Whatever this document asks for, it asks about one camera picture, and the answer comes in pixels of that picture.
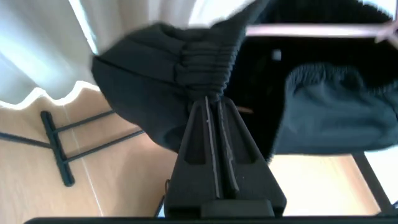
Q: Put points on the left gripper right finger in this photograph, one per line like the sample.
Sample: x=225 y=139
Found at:
x=252 y=180

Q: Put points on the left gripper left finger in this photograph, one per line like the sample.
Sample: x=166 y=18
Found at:
x=192 y=180

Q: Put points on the black shorts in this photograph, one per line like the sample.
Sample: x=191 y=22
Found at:
x=140 y=87

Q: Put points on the pink clothes hanger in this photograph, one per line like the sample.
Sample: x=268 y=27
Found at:
x=311 y=30

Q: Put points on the black clothes rack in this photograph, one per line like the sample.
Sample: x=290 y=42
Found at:
x=56 y=146

